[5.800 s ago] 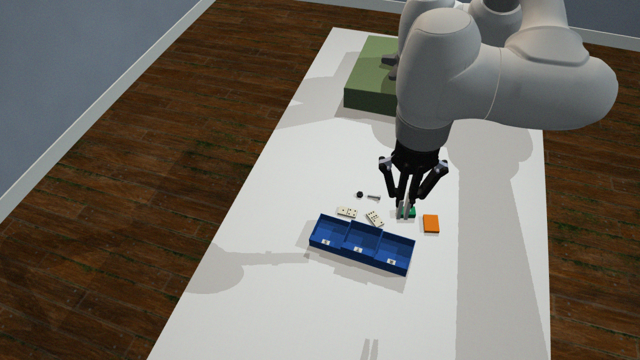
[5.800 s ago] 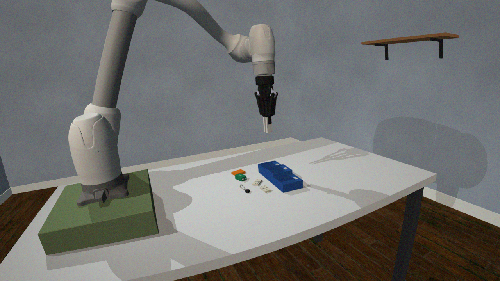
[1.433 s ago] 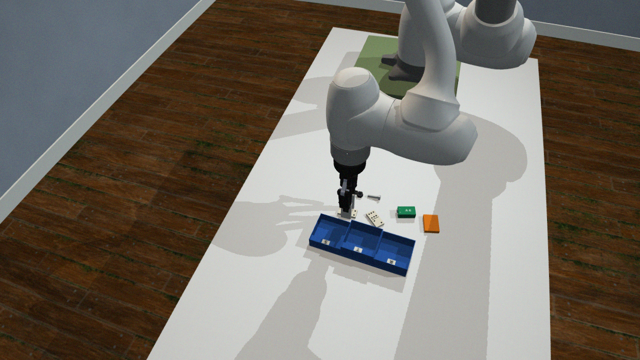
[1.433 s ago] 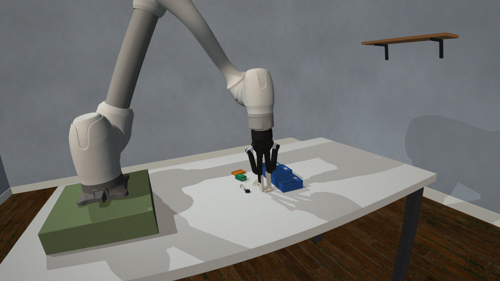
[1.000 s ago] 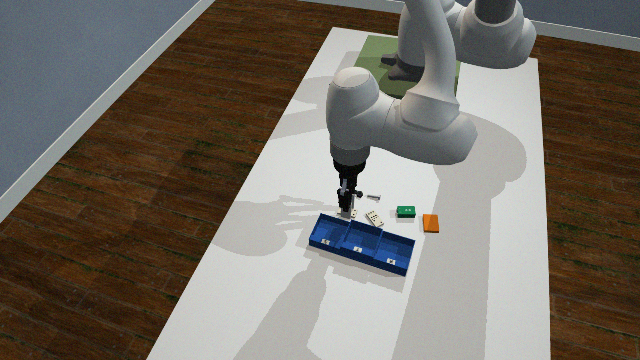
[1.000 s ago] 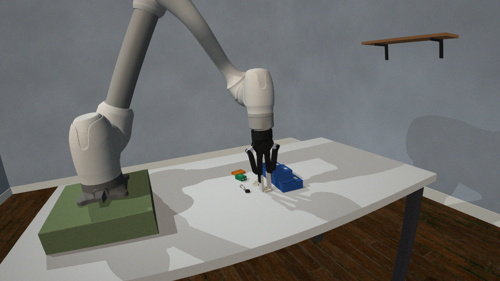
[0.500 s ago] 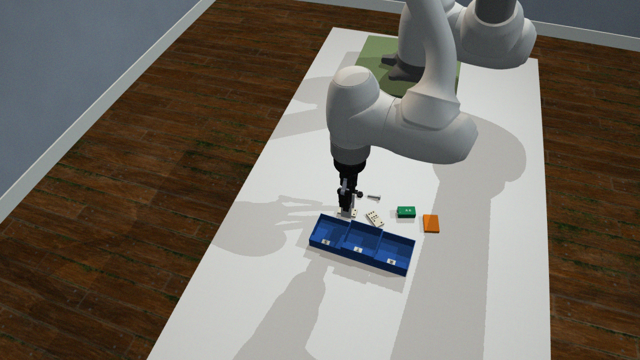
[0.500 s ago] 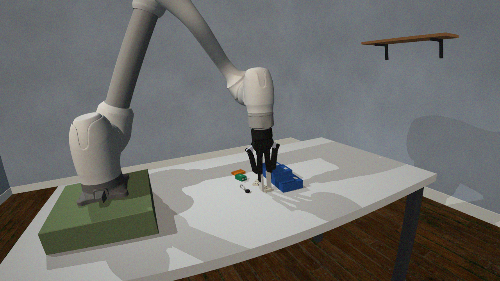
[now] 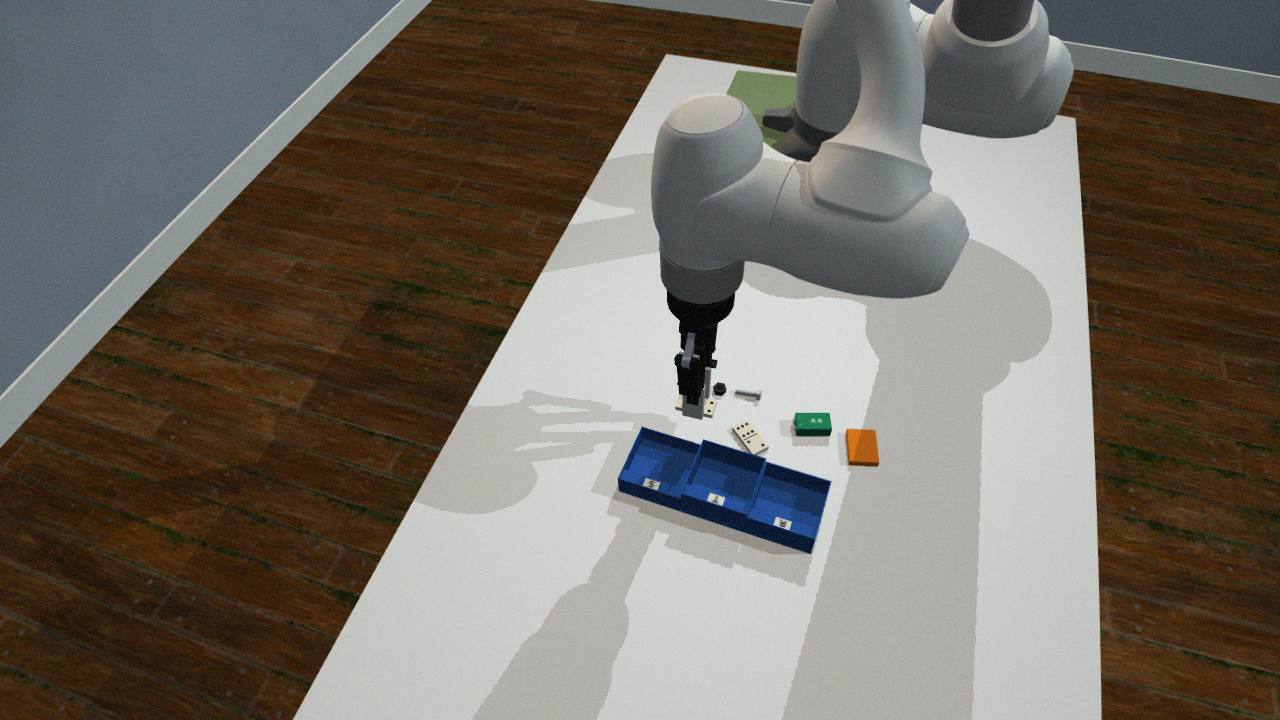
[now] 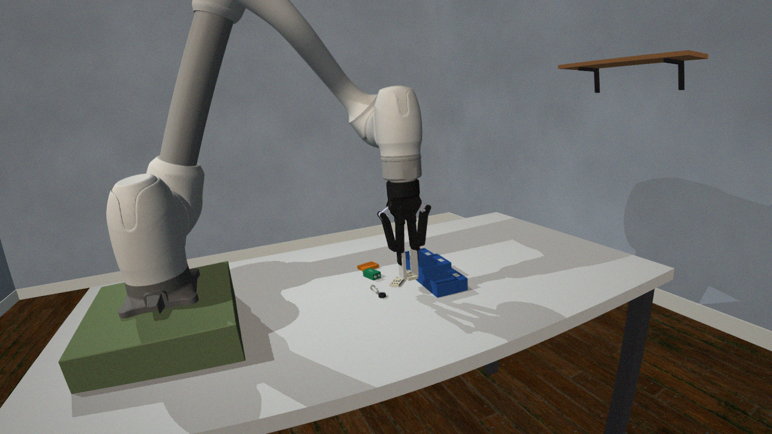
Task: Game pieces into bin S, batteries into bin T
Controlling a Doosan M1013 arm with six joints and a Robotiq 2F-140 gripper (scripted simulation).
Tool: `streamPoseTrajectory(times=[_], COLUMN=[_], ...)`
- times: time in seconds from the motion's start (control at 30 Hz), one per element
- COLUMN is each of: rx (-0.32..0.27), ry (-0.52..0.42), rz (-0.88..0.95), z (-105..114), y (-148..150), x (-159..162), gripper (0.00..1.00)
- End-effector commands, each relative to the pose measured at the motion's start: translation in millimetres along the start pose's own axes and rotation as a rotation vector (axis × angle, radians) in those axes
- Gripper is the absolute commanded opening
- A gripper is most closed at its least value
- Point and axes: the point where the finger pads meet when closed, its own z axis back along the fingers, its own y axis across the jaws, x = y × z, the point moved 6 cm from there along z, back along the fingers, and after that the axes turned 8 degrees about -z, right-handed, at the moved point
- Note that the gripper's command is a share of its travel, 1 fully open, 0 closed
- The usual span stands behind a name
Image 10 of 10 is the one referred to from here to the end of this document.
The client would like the orange flat square pad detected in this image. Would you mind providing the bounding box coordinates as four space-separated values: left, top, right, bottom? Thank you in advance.
357 262 379 271

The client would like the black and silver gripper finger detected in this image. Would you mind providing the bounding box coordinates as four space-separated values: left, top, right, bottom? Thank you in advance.
377 206 407 279
406 203 431 276

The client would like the blue rack of bins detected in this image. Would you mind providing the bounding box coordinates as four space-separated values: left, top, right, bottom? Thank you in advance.
416 248 468 298

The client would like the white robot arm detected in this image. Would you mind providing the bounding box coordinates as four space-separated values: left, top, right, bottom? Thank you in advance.
106 0 422 318

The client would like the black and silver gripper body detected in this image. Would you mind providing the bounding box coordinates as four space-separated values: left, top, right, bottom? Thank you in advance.
386 179 422 220

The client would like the green battery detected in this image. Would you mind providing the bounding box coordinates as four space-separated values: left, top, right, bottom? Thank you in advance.
363 268 381 280

